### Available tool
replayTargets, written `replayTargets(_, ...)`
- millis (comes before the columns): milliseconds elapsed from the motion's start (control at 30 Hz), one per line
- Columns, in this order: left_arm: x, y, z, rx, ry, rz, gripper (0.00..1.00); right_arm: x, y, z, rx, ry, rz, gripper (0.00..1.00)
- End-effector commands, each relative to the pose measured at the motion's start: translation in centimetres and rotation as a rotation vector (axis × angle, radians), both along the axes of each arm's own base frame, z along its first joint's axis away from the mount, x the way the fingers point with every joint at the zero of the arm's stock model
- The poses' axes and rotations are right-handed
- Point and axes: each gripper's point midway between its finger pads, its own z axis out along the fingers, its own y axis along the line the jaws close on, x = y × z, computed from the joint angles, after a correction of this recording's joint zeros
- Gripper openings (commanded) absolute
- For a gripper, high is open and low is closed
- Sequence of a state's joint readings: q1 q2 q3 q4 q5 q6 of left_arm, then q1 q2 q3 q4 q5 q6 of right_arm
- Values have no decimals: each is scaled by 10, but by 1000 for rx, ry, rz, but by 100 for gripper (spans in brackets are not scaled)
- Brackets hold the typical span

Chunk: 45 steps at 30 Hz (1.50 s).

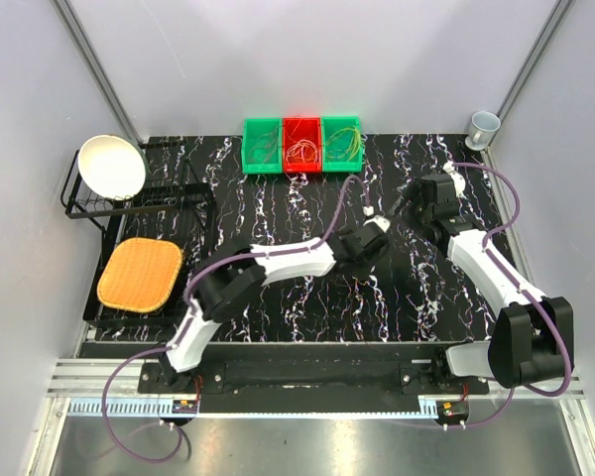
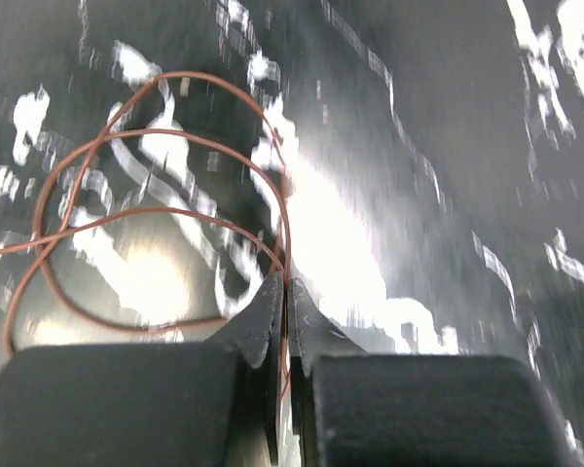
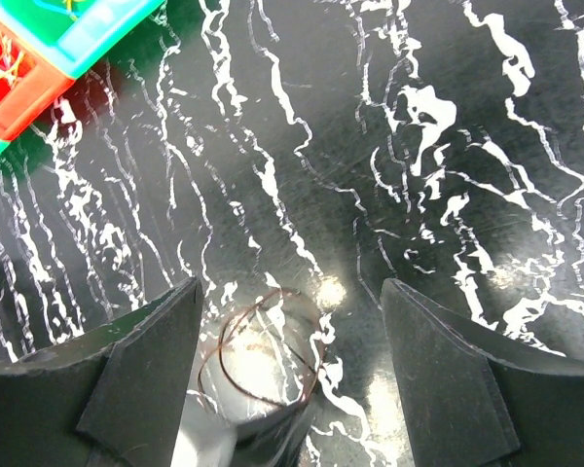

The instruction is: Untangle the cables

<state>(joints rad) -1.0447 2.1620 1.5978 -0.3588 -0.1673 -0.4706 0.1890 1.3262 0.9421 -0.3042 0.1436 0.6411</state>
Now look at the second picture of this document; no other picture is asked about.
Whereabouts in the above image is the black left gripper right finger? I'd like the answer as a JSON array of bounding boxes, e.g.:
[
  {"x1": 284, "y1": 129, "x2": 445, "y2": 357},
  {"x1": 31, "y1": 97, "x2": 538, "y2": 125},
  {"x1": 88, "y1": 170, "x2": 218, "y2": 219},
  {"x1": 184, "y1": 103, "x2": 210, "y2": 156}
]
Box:
[{"x1": 287, "y1": 279, "x2": 580, "y2": 466}]

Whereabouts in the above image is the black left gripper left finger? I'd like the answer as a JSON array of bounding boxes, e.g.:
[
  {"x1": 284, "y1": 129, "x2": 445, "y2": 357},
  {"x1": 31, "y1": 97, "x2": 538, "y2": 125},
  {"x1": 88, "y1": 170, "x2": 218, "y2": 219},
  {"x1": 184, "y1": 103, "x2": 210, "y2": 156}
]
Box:
[{"x1": 0, "y1": 273, "x2": 284, "y2": 466}]

